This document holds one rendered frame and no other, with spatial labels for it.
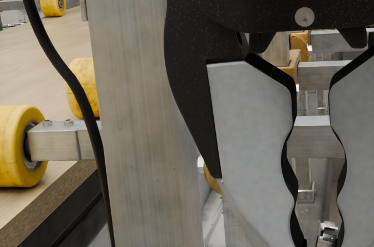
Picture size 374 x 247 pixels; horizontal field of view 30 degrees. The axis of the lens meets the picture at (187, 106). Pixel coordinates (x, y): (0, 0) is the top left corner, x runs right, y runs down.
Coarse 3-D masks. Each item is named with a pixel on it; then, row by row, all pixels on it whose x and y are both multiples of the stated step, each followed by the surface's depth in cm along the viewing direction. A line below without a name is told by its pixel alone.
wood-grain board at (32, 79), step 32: (0, 32) 195; (32, 32) 189; (64, 32) 183; (0, 64) 142; (32, 64) 138; (0, 96) 111; (32, 96) 109; (64, 96) 107; (0, 192) 67; (32, 192) 67; (64, 192) 71; (0, 224) 60; (32, 224) 64
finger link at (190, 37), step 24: (168, 0) 22; (192, 0) 22; (168, 24) 22; (192, 24) 22; (216, 24) 22; (168, 48) 23; (192, 48) 22; (216, 48) 22; (240, 48) 22; (168, 72) 23; (192, 72) 23; (192, 96) 23; (192, 120) 23; (216, 144) 23; (216, 168) 23
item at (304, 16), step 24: (216, 0) 22; (240, 0) 21; (264, 0) 21; (288, 0) 21; (312, 0) 21; (336, 0) 21; (360, 0) 21; (240, 24) 22; (264, 24) 21; (288, 24) 21; (312, 24) 21; (336, 24) 21; (360, 24) 21; (264, 48) 22
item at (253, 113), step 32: (224, 64) 22; (256, 64) 23; (224, 96) 23; (256, 96) 22; (288, 96) 22; (224, 128) 23; (256, 128) 23; (288, 128) 22; (224, 160) 23; (256, 160) 23; (224, 192) 24; (256, 192) 23; (288, 192) 23; (256, 224) 24; (288, 224) 23
